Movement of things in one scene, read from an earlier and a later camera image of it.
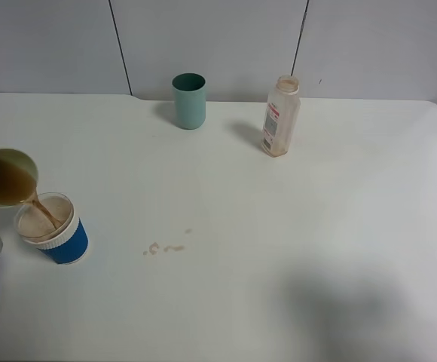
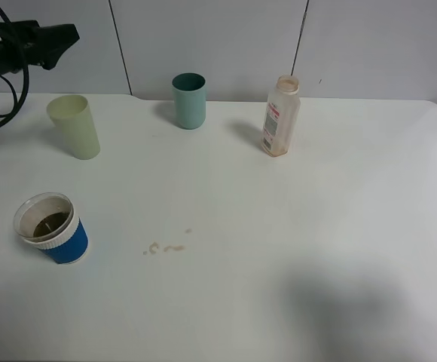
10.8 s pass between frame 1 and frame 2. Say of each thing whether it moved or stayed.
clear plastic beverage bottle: stayed
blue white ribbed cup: stayed
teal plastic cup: stayed
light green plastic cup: moved
